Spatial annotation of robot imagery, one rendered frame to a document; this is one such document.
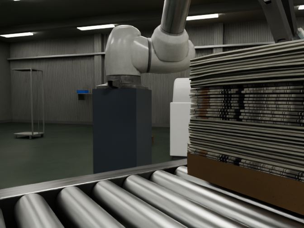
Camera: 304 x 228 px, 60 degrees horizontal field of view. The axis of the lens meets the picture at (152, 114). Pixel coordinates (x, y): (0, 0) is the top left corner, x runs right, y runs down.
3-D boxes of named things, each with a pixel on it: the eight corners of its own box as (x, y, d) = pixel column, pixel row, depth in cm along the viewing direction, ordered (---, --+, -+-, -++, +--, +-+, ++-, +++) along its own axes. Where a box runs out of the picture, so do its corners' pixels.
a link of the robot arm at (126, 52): (105, 78, 124) (104, 30, 123) (143, 78, 127) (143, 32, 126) (105, 74, 108) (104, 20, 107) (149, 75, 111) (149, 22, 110)
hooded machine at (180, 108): (206, 161, 404) (207, 75, 397) (167, 159, 421) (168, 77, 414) (209, 153, 468) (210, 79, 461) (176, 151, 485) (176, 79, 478)
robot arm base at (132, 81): (90, 88, 108) (89, 74, 108) (114, 90, 129) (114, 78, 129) (130, 87, 102) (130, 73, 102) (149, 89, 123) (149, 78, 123)
